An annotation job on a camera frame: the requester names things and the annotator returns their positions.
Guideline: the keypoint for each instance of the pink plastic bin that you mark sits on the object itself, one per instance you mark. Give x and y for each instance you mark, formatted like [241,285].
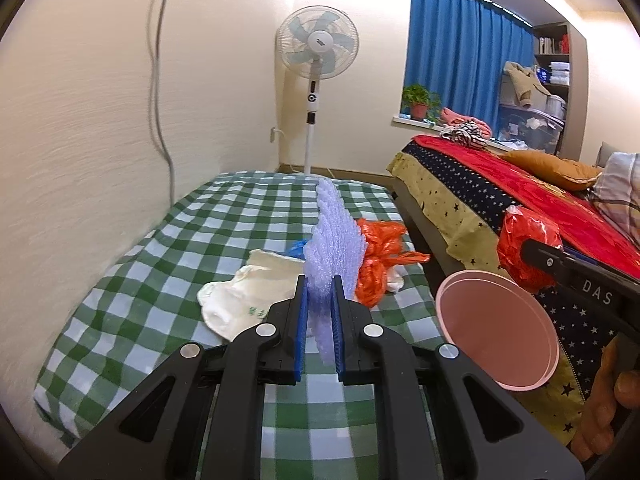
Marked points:
[490,330]

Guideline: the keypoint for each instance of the white standing fan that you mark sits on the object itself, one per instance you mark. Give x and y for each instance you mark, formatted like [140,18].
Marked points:
[317,42]

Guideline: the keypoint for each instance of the wooden bookshelf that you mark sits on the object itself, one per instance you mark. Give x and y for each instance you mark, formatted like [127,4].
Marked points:
[552,30]

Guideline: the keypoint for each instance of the pink folded clothes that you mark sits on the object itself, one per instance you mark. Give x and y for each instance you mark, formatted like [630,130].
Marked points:
[455,116]

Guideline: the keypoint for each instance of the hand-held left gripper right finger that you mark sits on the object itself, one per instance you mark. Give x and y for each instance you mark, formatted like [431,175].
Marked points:
[340,330]

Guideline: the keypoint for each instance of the white wall outlet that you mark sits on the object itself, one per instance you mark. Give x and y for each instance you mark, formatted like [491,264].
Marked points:
[274,135]

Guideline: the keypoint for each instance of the grey lidded container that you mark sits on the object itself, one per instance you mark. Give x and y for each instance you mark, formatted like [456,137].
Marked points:
[556,106]

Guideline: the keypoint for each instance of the blue plastic bag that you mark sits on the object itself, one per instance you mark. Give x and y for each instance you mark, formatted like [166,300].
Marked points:
[297,249]

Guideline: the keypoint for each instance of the white windowsill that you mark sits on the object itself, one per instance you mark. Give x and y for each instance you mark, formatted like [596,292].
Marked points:
[415,124]

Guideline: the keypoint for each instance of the red floral blanket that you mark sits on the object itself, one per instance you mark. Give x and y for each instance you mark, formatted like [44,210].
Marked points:
[500,170]

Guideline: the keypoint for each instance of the orange plastic bag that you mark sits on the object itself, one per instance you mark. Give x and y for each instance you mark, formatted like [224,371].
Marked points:
[380,245]

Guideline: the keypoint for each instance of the red plastic bag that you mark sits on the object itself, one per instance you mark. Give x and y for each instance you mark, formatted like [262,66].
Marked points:
[520,230]

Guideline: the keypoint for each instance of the green checked tablecloth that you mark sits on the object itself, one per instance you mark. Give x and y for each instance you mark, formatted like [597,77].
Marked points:
[150,285]

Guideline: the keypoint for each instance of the plaid pillow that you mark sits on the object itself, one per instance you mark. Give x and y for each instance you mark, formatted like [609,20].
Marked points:
[620,190]

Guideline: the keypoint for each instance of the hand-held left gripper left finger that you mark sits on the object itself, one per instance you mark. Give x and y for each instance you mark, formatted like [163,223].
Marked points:
[300,330]

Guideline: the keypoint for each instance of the tan jacket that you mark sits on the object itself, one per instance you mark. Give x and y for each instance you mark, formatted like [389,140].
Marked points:
[520,82]

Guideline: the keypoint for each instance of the person's right hand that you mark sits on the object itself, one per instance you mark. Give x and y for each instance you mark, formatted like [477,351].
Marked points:
[600,400]

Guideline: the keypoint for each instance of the blue curtain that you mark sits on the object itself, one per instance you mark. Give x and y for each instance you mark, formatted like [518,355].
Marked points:
[460,50]

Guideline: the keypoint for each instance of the folded white linens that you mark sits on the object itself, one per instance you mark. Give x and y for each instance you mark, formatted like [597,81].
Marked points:
[560,72]

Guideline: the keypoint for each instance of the black white striped garment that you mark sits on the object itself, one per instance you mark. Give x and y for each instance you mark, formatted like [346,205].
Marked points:
[465,135]

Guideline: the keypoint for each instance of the white crumpled tissue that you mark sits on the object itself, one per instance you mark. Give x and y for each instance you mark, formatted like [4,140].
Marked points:
[396,280]

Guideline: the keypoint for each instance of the orange pillow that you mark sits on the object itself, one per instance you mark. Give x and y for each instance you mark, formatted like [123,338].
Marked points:
[550,167]

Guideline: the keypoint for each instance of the potted green plant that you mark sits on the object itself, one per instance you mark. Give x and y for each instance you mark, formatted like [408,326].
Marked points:
[419,97]

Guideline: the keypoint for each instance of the clear plastic storage box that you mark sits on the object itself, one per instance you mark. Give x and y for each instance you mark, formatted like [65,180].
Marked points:
[520,125]

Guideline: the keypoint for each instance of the navy star print bedsheet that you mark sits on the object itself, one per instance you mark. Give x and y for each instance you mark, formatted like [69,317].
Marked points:
[450,195]

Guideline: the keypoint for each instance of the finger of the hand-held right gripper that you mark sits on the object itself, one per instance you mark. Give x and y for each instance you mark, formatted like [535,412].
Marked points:
[545,257]

